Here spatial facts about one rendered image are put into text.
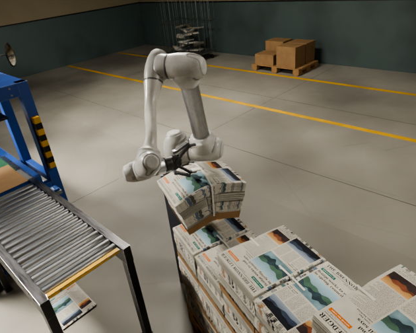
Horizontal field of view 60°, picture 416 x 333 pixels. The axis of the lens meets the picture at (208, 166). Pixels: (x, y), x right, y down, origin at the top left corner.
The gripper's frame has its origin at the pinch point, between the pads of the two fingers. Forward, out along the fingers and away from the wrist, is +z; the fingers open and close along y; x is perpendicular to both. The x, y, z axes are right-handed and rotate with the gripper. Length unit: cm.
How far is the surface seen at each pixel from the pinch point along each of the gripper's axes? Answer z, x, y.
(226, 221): 14.8, 2.8, 46.2
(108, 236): -50, -28, 55
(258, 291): -10, 73, 24
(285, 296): -3, 81, 23
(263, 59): 389, -507, 83
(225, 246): 4, 21, 47
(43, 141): -74, -140, 32
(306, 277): 10, 78, 22
